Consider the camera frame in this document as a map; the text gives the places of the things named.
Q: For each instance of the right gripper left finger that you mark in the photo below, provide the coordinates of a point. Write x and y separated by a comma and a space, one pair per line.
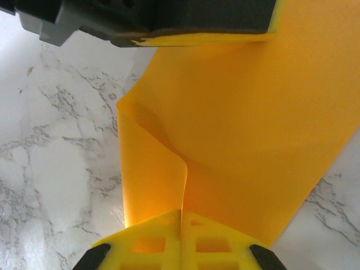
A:
149, 233

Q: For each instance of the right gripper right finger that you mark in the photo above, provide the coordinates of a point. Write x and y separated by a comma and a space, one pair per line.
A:
213, 233

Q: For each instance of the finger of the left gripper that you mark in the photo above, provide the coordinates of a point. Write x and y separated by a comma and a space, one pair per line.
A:
211, 14
118, 17

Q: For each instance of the yellow paper sheet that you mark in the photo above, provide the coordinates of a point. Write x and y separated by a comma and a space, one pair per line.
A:
239, 112

